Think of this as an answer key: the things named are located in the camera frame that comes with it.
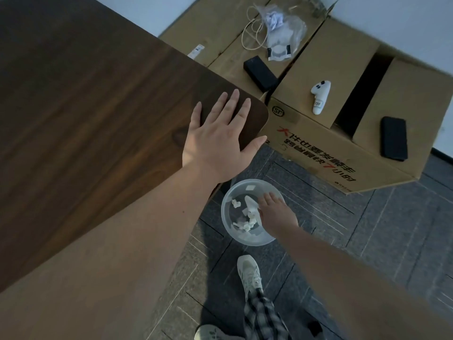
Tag white sneaker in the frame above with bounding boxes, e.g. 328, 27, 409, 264
194, 324, 235, 340
237, 255, 264, 302

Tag white handheld controller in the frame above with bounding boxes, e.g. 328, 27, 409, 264
311, 80, 332, 115

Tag person's right forearm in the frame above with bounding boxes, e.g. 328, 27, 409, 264
278, 223, 453, 340

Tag white crumpled paper scraps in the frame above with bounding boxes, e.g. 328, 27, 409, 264
230, 195, 262, 233

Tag white cable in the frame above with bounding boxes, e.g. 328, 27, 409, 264
241, 5, 270, 51

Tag plain flat cardboard box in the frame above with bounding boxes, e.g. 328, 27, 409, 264
159, 0, 338, 93

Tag clear plastic waste bin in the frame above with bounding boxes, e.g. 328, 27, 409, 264
221, 179, 286, 247

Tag small black box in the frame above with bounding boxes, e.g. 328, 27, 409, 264
243, 56, 280, 93

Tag person's right hand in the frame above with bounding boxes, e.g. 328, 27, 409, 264
258, 192, 300, 241

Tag person's left hand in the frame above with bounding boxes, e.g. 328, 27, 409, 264
182, 89, 268, 183

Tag large printed cardboard box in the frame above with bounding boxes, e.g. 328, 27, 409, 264
260, 16, 453, 195

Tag clear plastic bag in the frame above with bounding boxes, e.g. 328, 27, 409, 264
254, 3, 308, 63

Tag person's left forearm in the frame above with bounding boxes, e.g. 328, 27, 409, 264
0, 163, 227, 340

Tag black phone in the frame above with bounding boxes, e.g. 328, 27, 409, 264
380, 116, 408, 162

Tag plaid trouser leg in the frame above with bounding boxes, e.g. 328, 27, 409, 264
243, 288, 293, 340

